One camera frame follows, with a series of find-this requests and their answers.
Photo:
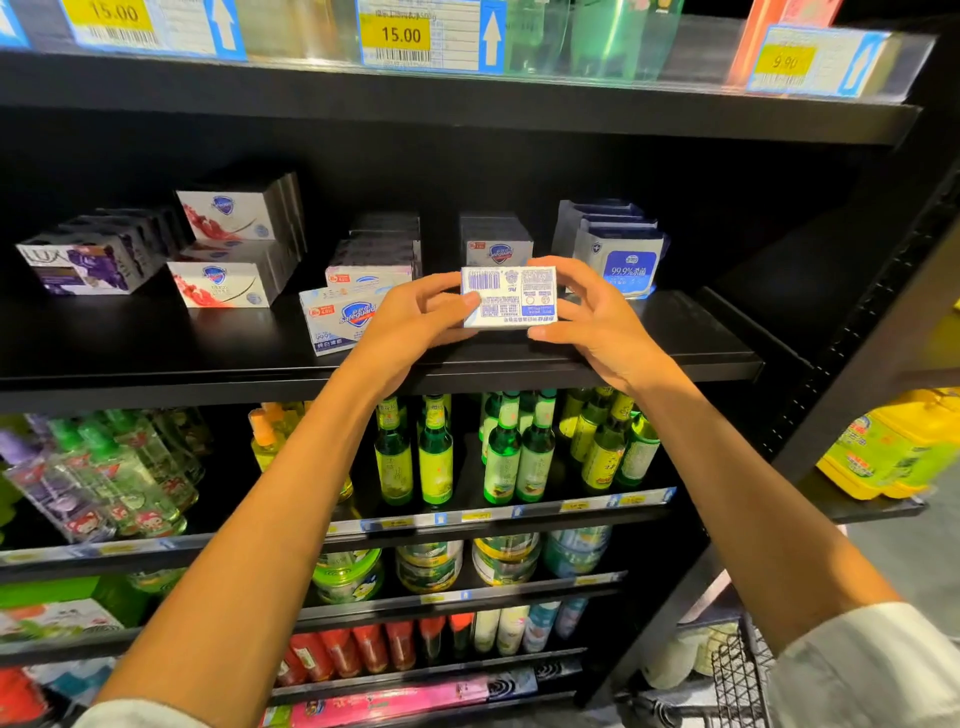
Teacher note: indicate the person's left hand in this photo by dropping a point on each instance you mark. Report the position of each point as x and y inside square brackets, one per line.
[405, 330]

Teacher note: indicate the person's right hand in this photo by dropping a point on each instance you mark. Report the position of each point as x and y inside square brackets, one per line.
[608, 330]

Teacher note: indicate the single white blue soap box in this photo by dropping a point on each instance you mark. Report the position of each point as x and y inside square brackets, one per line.
[510, 297]
[342, 315]

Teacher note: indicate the black store shelf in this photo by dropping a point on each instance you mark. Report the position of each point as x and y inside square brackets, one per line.
[150, 353]

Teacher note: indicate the person's right forearm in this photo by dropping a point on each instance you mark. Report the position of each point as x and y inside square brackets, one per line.
[765, 510]

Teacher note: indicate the person's left forearm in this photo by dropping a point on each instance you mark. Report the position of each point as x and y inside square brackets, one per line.
[248, 570]

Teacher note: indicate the row of white upright packs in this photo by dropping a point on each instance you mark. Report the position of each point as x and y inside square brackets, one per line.
[623, 263]

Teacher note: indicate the row of white pink soap boxes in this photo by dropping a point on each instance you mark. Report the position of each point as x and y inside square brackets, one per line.
[368, 267]

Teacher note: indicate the row of white blue soap boxes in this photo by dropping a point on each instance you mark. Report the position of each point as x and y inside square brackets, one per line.
[495, 248]

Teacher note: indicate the row of green yellow bottles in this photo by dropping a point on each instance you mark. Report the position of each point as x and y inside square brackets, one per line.
[503, 450]

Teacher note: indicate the row of white red soap boxes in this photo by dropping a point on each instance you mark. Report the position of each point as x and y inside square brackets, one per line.
[225, 278]

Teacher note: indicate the green lidded wipe tub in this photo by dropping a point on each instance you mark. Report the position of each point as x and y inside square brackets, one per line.
[431, 566]
[578, 549]
[507, 558]
[348, 578]

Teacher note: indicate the blue white price tag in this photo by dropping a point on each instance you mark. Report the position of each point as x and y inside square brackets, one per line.
[12, 23]
[818, 60]
[428, 33]
[150, 23]

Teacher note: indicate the yellow detergent jug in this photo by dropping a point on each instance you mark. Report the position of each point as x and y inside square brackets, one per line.
[885, 450]

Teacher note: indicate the row of white small bottles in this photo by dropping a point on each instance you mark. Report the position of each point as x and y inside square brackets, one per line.
[518, 627]

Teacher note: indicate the row of amber bottles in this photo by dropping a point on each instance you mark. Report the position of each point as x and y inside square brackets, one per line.
[300, 27]

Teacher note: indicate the row of purple soap boxes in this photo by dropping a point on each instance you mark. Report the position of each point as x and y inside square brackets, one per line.
[75, 267]

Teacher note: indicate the cream white pouch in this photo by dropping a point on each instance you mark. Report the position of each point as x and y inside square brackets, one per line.
[672, 660]

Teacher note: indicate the orange pink tall packs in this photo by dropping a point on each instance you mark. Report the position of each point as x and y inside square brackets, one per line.
[758, 23]

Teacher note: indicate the long pink packet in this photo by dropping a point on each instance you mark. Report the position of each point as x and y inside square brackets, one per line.
[390, 702]

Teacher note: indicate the green white box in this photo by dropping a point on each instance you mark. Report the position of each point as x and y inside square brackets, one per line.
[60, 618]

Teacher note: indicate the red snack packet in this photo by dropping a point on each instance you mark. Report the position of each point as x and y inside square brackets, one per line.
[18, 698]

